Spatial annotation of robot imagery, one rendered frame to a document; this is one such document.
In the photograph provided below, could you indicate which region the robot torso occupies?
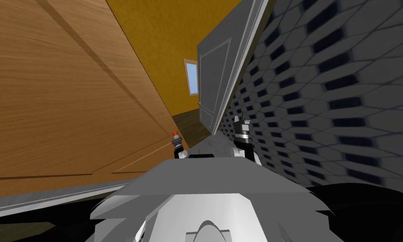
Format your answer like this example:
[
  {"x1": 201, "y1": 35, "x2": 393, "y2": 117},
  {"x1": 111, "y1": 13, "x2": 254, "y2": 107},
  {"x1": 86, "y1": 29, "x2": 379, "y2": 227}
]
[{"x1": 90, "y1": 153, "x2": 344, "y2": 242}]

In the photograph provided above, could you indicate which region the brown wooden door leaf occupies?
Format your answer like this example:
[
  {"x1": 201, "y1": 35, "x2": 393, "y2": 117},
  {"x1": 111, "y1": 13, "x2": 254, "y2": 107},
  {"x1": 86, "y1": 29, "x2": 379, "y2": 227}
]
[{"x1": 0, "y1": 0, "x2": 190, "y2": 199}]

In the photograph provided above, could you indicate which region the grey panelled door leaf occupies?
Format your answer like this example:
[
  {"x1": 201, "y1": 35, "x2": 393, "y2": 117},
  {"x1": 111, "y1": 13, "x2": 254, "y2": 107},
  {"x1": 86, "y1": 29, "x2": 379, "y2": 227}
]
[{"x1": 197, "y1": 0, "x2": 269, "y2": 136}]

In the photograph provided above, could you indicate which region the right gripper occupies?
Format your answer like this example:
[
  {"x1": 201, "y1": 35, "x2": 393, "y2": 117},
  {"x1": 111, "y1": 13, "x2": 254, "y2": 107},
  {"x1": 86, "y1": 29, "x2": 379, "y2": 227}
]
[{"x1": 233, "y1": 112, "x2": 251, "y2": 139}]

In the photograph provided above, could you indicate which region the small window with pale frame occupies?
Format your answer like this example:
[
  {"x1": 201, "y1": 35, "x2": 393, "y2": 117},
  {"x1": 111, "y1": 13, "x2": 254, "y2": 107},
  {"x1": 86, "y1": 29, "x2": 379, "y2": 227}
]
[{"x1": 183, "y1": 58, "x2": 199, "y2": 97}]

